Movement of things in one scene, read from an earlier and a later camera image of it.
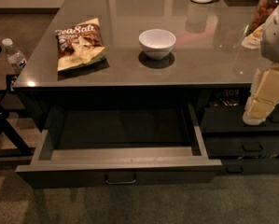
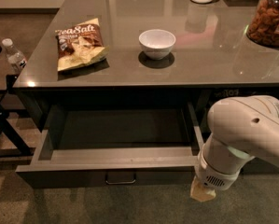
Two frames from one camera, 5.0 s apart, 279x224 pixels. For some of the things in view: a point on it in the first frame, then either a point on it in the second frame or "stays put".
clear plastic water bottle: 15,57 stays put
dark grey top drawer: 120,145 stays put
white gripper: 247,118 -> 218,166
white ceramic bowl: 157,44 stays put
